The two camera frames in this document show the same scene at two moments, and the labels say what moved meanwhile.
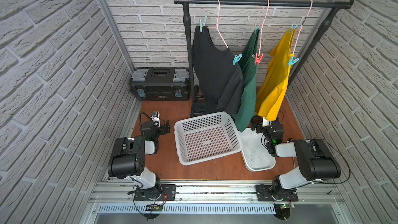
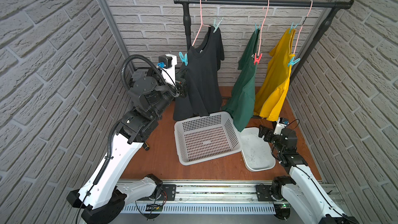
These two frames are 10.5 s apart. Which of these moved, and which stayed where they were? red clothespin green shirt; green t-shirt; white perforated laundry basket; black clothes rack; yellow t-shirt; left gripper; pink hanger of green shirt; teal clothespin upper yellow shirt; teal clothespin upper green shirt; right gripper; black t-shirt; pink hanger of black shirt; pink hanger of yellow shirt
Moved: right gripper; black t-shirt; pink hanger of black shirt; left gripper
Stayed: teal clothespin upper yellow shirt; pink hanger of yellow shirt; white perforated laundry basket; yellow t-shirt; pink hanger of green shirt; green t-shirt; red clothespin green shirt; black clothes rack; teal clothespin upper green shirt
